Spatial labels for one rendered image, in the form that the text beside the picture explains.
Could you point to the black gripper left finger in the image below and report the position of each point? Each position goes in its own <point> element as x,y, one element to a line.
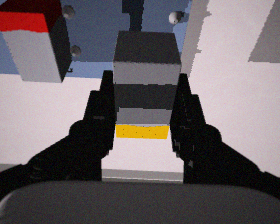
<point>80,152</point>

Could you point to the grey block with yellow end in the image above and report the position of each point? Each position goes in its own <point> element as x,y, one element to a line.
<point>146,71</point>

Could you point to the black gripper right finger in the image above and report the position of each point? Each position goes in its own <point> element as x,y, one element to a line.
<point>208,160</point>

